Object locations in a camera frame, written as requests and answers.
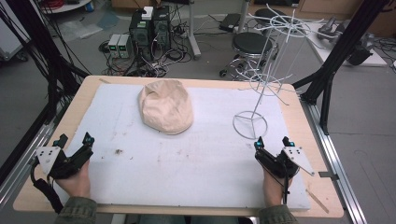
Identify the black desktop computer tower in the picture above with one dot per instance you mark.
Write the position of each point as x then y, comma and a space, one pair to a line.
162, 28
140, 31

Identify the beige cloth hat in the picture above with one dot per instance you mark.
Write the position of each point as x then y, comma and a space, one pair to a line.
166, 106

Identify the black round stool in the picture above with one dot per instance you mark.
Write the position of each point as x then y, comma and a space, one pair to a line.
253, 49
270, 14

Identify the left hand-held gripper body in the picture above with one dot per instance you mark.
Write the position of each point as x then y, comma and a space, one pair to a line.
59, 163

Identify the person's right hand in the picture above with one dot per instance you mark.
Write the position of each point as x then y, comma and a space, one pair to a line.
274, 188

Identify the person's left hand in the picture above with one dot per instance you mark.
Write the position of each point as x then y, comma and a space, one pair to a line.
74, 183

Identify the white box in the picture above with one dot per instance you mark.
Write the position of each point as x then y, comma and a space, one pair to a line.
147, 13

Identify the white foam mat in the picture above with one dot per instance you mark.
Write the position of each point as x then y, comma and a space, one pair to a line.
186, 161

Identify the wooden stick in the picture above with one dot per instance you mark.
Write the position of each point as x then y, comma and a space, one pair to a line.
317, 200

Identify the black metal frame post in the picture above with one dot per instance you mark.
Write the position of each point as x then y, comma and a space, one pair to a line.
336, 59
37, 56

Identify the person's legs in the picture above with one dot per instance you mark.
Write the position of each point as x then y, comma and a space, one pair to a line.
193, 220

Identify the grey metal table leg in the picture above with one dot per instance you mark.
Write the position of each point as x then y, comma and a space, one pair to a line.
193, 31

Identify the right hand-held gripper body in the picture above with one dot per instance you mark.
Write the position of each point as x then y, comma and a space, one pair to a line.
285, 161

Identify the grey power supply unit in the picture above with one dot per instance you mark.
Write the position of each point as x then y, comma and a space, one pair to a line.
124, 46
113, 46

